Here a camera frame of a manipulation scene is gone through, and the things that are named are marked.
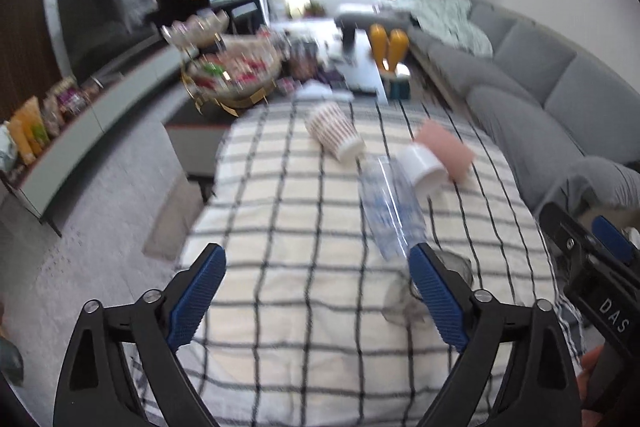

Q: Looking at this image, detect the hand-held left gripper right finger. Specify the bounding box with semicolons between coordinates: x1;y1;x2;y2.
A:
407;242;583;427

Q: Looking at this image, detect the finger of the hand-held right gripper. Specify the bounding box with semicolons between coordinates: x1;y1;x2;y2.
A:
539;202;601;260
591;215;640;265

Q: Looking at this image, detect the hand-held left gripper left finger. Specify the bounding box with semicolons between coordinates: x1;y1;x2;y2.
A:
52;243;228;427

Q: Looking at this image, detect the clear plastic cup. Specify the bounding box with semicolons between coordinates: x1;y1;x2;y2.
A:
357;155;429;261

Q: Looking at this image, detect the small clear glass cup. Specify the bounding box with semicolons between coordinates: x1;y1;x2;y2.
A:
382;249;474;326

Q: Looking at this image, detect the white cup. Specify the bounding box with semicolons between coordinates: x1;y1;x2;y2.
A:
396;143;449;198

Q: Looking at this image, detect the pink cup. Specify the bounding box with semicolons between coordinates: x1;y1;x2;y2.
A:
412;119;475;182

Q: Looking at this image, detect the red striped paper cup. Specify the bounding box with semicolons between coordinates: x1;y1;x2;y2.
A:
304;102;366;164

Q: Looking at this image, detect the person's right hand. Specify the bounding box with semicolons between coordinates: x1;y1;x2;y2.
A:
579;347;608;427

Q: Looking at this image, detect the grey cushion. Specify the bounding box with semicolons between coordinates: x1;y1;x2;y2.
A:
537;157;640;228

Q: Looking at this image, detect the checked tablecloth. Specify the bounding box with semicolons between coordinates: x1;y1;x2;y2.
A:
127;99;588;427

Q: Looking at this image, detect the grey coffee table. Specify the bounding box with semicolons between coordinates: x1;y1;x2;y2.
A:
164;99;237;182

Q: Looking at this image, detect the grey sofa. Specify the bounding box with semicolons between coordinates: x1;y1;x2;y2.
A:
407;0;640;228

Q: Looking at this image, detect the teal box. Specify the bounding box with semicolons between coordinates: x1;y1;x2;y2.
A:
389;74;412;101

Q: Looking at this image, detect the grey television cabinet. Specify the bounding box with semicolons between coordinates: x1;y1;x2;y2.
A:
0;42;193;239

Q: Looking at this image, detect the gold tiered snack stand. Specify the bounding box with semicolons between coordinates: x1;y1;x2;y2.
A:
161;11;286;116

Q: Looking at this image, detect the row of snack packets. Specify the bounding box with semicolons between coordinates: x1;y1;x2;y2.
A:
0;76;103;174

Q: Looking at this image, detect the green white patterned blanket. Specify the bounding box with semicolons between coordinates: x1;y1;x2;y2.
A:
399;0;494;58

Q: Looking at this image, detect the yellow bottle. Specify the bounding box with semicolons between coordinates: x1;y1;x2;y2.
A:
387;29;411;74
369;24;391;68

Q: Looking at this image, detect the black television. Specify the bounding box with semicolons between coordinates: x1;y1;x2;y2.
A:
56;0;162;84

